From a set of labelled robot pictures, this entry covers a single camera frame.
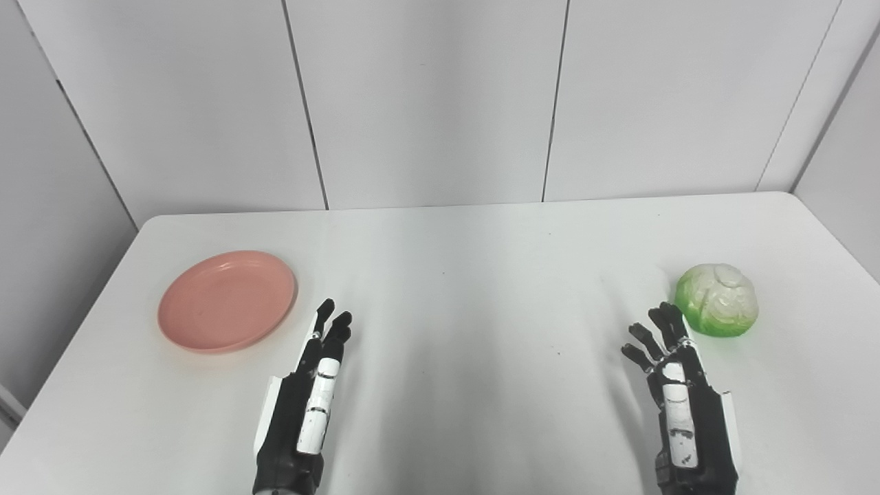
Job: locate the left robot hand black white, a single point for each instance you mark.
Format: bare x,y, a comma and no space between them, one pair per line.
295,412

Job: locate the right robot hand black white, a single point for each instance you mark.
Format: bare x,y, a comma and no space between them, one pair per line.
687,419

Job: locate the green white cabbage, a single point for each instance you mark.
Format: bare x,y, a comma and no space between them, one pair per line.
717,300

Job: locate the pink round plate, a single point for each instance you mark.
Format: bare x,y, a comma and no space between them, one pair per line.
227,301

